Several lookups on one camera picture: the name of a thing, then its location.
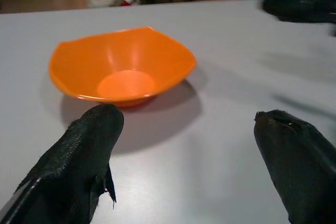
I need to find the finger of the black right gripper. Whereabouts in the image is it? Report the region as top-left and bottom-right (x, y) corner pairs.
(253, 109), (336, 224)

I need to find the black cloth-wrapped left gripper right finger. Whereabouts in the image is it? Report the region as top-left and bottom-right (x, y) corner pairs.
(259, 0), (336, 24)

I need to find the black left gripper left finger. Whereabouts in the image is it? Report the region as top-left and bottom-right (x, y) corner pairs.
(0, 103), (124, 224)

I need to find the orange plastic bowl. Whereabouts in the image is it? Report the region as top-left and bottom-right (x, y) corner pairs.
(48, 26), (197, 108)

